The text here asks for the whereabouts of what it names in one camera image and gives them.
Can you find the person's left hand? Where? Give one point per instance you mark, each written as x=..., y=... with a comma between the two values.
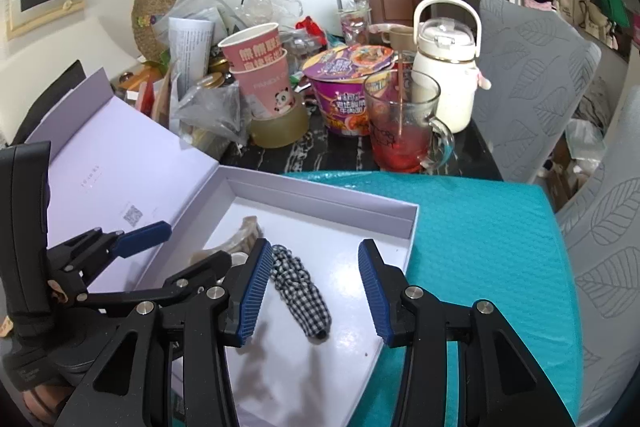
x=45, y=402

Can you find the grey leaf-pattern chair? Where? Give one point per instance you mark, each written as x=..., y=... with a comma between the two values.
x=530, y=82
x=610, y=257

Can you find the purple instant noodle bowl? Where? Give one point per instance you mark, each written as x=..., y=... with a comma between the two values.
x=345, y=107

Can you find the clear plastic cup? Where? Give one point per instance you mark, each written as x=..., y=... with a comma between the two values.
x=355, y=27

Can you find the black panel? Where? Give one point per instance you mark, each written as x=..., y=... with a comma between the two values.
x=50, y=102

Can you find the red orange carton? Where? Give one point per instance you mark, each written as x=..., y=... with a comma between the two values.
x=147, y=99

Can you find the glass mug with red drink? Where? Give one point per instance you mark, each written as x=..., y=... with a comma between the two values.
x=395, y=147

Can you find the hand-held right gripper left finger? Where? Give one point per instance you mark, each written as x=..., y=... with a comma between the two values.
x=252, y=292

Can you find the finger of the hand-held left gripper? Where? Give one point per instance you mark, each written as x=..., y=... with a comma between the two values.
x=142, y=237
x=200, y=269

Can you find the round woven trivet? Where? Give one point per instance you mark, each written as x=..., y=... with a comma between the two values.
x=150, y=2

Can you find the white gift box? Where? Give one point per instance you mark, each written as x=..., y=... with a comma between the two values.
x=325, y=257

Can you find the teal bubble mat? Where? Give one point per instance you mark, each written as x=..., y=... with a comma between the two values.
x=475, y=257

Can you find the pink paper cup with panda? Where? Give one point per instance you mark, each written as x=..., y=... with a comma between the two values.
x=265, y=92

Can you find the jar with gold lid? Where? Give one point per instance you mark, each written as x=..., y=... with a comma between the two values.
x=210, y=82

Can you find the clear packing tape roll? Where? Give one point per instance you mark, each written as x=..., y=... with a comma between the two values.
x=280, y=129

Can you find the rolled printed leaflet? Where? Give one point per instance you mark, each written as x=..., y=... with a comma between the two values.
x=190, y=47

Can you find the red ornament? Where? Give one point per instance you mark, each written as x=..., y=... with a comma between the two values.
x=312, y=29

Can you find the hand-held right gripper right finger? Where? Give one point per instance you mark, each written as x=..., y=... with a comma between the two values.
x=372, y=292

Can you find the crumpled clear plastic bag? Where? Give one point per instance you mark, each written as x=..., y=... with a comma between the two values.
x=270, y=4

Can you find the thin wooden stir stick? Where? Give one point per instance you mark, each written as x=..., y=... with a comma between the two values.
x=400, y=107

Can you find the beige cup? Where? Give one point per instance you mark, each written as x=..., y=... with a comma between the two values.
x=400, y=39

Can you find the black white gingham scrunchie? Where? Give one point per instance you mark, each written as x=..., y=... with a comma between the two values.
x=300, y=292

